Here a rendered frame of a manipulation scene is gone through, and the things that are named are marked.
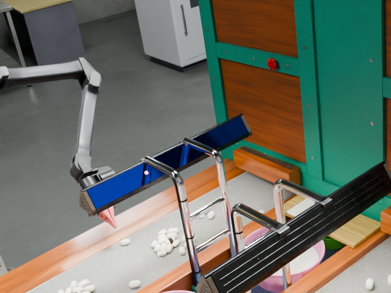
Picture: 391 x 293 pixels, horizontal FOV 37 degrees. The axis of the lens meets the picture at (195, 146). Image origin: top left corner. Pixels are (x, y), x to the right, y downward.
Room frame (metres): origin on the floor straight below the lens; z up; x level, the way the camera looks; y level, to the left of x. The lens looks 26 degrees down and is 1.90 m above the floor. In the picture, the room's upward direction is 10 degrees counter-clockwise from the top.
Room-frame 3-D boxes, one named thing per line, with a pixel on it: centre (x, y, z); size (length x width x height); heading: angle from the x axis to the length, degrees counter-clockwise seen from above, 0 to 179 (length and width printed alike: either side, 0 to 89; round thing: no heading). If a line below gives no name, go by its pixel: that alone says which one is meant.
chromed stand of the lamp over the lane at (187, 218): (1.55, 0.04, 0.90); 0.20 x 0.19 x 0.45; 124
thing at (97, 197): (1.62, 0.08, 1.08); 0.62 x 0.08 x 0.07; 124
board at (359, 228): (1.60, -0.39, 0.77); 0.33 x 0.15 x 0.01; 34
